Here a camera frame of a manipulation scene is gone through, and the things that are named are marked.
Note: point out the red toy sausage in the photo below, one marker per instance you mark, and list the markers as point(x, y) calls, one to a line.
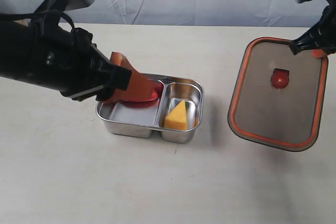
point(157, 91)

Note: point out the dark transparent lunch box lid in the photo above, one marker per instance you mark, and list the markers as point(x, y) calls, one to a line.
point(278, 96)

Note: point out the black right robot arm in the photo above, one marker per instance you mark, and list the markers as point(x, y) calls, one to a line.
point(319, 36)

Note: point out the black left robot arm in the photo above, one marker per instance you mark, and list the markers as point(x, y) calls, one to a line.
point(17, 47)

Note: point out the yellow toy cheese wedge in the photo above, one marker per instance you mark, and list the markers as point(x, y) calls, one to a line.
point(177, 118)

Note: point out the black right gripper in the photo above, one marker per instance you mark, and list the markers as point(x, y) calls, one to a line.
point(320, 38)

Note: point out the steel two-compartment lunch box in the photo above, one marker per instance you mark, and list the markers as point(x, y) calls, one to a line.
point(143, 118)

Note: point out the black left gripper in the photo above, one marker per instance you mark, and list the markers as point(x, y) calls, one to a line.
point(66, 60)

